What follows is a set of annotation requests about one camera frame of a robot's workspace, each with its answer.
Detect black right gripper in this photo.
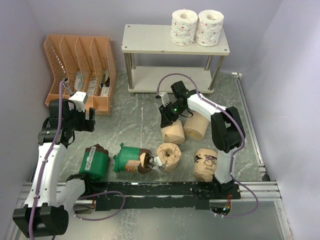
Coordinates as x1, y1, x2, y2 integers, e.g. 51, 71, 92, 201
159, 100, 186, 127

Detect tan paper towel roll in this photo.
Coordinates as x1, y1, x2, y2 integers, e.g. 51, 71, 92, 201
161, 119, 185, 145

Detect white dotted paper roll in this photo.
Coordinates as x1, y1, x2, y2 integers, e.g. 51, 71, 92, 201
170, 9, 198, 47

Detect white paper towel roll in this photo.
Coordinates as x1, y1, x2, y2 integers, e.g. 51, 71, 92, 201
195, 9, 224, 47

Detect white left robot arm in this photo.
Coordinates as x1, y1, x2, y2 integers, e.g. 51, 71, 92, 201
12, 95, 95, 239

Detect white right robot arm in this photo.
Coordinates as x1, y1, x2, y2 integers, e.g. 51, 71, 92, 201
156, 81, 245, 199

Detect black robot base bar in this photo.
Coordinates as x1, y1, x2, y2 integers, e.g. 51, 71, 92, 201
77, 180, 241, 211

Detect white two-tier shelf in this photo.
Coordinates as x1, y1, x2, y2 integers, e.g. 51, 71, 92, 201
121, 24, 230, 96

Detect brown wrapped paper roll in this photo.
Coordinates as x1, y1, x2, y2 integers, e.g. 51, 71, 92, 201
156, 143, 182, 173

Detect papers in organizer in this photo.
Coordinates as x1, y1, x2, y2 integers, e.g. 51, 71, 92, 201
74, 69, 111, 97

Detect orange plastic file organizer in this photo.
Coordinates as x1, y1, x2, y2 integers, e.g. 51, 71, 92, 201
44, 34, 117, 115

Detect green brown wrapped roll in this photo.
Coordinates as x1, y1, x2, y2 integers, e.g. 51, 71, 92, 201
113, 142, 154, 174

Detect green wrapped roll with label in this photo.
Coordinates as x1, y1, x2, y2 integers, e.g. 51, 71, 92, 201
78, 144, 109, 181

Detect brown printed wrapped roll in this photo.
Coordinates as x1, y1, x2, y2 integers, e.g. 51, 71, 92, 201
193, 148, 218, 182

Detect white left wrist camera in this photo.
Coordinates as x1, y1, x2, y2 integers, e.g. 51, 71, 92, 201
68, 91, 88, 112

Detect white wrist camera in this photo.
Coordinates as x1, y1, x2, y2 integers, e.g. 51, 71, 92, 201
155, 91, 171, 107
68, 91, 88, 112

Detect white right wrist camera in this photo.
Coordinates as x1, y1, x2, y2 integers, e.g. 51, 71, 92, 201
155, 91, 171, 107

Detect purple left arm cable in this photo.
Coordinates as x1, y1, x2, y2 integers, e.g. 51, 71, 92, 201
27, 79, 83, 240

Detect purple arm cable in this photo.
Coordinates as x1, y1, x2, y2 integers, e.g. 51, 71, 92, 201
156, 72, 260, 219
27, 79, 83, 240

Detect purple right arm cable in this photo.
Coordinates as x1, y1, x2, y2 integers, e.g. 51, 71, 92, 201
156, 72, 260, 219

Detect aluminium frame rail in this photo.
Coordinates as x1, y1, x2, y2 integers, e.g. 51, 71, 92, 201
4, 71, 292, 240

